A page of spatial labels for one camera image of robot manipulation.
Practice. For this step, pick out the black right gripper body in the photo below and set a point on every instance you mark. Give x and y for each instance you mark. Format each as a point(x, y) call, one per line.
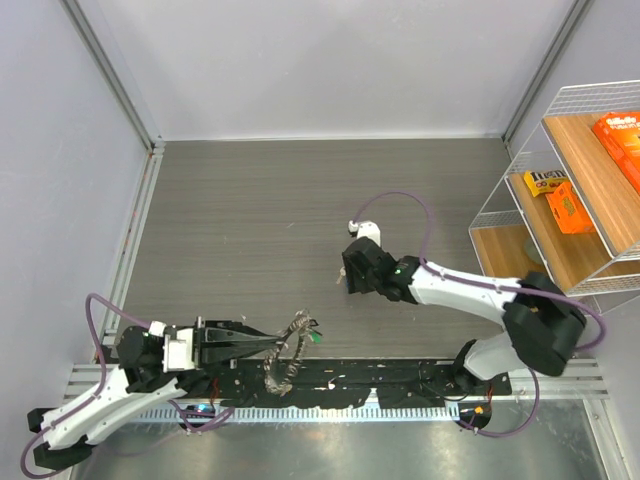
point(373, 283)

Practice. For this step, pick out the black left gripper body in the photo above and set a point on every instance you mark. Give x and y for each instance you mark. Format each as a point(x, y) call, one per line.
point(198, 337)

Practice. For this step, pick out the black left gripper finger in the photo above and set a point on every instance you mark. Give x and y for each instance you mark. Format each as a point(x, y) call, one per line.
point(234, 332)
point(215, 353)

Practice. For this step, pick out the round steel keyring disc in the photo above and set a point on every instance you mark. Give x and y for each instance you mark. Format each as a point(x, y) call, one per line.
point(281, 365)

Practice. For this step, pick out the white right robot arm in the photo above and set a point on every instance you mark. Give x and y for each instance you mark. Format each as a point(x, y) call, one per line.
point(540, 326)

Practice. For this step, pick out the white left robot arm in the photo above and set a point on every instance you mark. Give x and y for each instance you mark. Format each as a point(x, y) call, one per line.
point(155, 366)

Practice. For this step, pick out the yellow M&M's bag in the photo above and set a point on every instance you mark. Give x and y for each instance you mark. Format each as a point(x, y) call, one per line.
point(544, 182)

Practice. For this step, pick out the orange Reese's box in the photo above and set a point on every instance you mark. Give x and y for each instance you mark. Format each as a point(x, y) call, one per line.
point(568, 211)

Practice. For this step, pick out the orange Gillette box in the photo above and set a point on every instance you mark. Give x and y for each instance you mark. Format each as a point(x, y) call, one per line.
point(618, 132)

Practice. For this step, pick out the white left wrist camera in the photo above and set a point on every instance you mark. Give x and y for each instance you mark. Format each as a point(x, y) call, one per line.
point(178, 351)

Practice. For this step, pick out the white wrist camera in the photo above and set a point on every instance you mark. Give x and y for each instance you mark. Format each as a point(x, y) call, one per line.
point(178, 351)
point(365, 229)

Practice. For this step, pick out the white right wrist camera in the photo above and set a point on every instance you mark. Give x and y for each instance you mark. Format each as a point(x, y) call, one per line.
point(365, 229)

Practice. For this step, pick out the white slotted cable duct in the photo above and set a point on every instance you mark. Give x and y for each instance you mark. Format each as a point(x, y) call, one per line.
point(369, 412)

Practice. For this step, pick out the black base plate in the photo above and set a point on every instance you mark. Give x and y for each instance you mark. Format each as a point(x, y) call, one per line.
point(343, 383)

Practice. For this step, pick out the white wire shelf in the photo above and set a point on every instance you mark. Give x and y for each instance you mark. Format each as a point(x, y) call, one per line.
point(515, 233)

